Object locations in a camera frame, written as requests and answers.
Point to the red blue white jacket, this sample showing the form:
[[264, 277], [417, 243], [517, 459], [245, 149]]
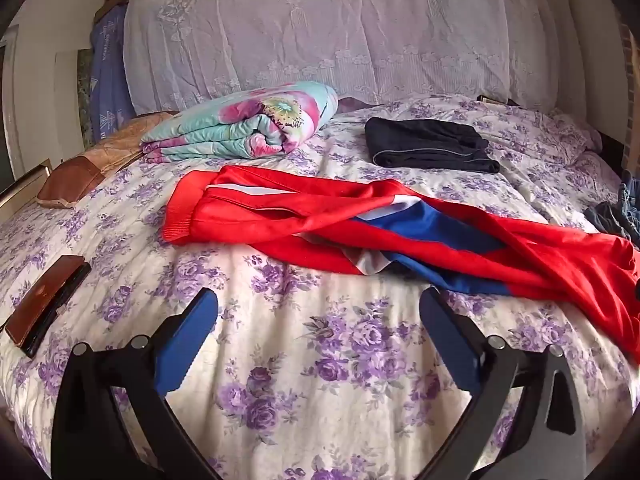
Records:
[[300, 205]]

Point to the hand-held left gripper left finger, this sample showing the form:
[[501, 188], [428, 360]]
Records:
[[186, 340]]

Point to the white lace covered headboard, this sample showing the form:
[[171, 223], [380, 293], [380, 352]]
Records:
[[350, 35]]

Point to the brown leather wallet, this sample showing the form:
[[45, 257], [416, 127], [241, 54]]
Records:
[[45, 300]]

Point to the pile of dark clothes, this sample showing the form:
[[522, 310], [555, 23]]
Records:
[[615, 215]]

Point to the folded floral quilt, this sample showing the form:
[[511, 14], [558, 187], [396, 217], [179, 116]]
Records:
[[240, 125]]

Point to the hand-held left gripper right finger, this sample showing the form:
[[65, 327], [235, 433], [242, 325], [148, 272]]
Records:
[[450, 345]]

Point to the folded dark pants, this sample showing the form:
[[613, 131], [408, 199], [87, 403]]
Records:
[[425, 145]]

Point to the blue patterned hanging cloth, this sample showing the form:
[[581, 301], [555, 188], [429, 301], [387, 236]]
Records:
[[107, 75]]

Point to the tan patterned pillow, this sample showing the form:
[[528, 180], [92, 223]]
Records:
[[130, 137]]

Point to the small dark flat object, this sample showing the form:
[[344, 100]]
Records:
[[495, 100]]

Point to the brown leather cushion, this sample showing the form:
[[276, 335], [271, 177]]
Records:
[[70, 182]]

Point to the green wall poster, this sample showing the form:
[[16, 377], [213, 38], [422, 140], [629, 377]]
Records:
[[85, 95]]

